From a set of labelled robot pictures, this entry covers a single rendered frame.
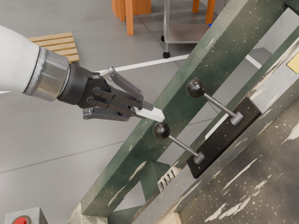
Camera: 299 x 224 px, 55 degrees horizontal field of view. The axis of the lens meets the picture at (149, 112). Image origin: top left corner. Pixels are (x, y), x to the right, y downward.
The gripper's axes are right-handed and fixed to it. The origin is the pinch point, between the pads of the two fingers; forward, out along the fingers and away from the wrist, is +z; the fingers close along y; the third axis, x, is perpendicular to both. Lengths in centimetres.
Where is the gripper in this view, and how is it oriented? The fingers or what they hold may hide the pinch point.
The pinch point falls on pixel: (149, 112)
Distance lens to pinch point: 64.1
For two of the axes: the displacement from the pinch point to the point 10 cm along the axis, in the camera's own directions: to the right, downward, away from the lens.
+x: 2.4, 6.3, -7.4
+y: -5.4, 7.2, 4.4
